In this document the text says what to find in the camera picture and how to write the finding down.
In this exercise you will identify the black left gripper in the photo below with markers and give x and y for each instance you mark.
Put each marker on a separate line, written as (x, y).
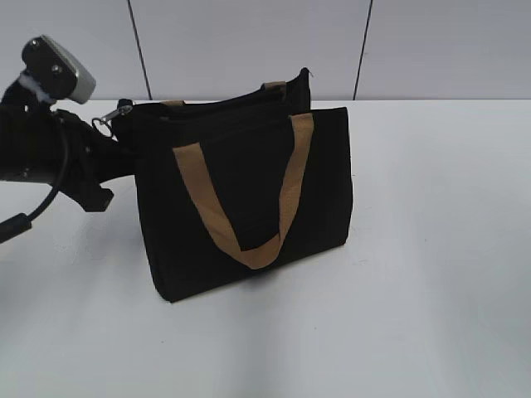
(34, 139)

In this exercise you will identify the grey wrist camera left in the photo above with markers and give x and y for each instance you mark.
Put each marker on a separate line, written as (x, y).
(54, 73)

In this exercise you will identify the silver zipper pull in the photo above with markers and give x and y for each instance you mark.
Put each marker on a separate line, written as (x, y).
(106, 120)

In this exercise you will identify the black tote bag tan handles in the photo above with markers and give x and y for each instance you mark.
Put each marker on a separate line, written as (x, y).
(231, 189)

